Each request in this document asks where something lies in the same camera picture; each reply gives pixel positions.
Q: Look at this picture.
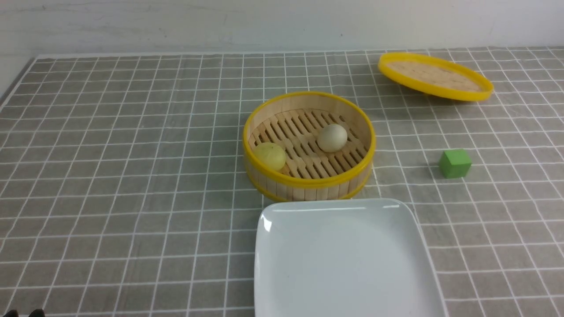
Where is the bamboo steamer basket yellow rim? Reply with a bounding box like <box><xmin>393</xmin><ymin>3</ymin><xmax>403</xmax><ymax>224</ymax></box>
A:
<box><xmin>242</xmin><ymin>92</ymin><xmax>376</xmax><ymax>201</ymax></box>

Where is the green wooden cube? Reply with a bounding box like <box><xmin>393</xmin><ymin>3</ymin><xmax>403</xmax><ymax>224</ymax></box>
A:
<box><xmin>438</xmin><ymin>148</ymin><xmax>472</xmax><ymax>179</ymax></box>

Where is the white square plate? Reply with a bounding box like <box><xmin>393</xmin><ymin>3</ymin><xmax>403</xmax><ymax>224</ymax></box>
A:
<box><xmin>254</xmin><ymin>198</ymin><xmax>446</xmax><ymax>317</ymax></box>

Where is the grey checked tablecloth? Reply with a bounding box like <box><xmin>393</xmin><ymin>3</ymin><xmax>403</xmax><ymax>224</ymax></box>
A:
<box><xmin>0</xmin><ymin>47</ymin><xmax>564</xmax><ymax>317</ymax></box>

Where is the white steamed bun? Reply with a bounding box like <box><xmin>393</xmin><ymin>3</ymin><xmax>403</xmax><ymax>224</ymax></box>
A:
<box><xmin>316</xmin><ymin>124</ymin><xmax>347</xmax><ymax>153</ymax></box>

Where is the yellow steamed bun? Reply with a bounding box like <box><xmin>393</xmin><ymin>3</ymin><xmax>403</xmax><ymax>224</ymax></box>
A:
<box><xmin>252</xmin><ymin>142</ymin><xmax>286</xmax><ymax>171</ymax></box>

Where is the yellow rimmed steamer lid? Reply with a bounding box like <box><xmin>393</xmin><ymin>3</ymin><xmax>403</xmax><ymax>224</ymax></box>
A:
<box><xmin>378</xmin><ymin>52</ymin><xmax>494</xmax><ymax>102</ymax></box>

